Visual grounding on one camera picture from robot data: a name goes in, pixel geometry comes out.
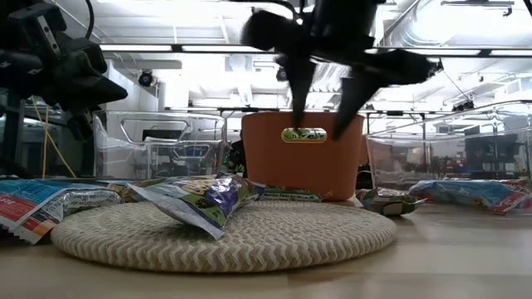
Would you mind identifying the orange plastic basket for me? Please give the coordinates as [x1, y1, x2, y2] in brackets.
[240, 110, 366, 203]

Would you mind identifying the green orange Chewy bar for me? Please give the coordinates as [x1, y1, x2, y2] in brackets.
[259, 185, 329, 203]
[356, 187, 427, 217]

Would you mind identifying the clear plastic bin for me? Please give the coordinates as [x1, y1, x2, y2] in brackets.
[93, 110, 229, 180]
[365, 99, 532, 216]

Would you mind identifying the silver ventilation duct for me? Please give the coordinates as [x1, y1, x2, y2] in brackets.
[382, 0, 532, 47]

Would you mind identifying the purple green granola bar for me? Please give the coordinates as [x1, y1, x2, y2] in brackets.
[126, 173, 267, 241]

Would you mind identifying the round woven beige mat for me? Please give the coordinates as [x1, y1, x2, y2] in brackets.
[50, 200, 398, 274]

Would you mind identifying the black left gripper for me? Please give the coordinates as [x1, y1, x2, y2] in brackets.
[0, 2, 129, 141]

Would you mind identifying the green potted plant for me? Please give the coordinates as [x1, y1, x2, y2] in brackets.
[282, 128, 328, 142]

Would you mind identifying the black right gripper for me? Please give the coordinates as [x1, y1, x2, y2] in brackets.
[240, 0, 441, 140]

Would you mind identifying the long ceiling light strip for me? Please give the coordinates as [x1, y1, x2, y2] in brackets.
[99, 43, 532, 57]

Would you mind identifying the yellow hanging extension cable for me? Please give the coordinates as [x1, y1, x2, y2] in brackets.
[29, 96, 78, 179]

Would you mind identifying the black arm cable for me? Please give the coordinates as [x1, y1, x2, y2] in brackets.
[82, 0, 96, 41]

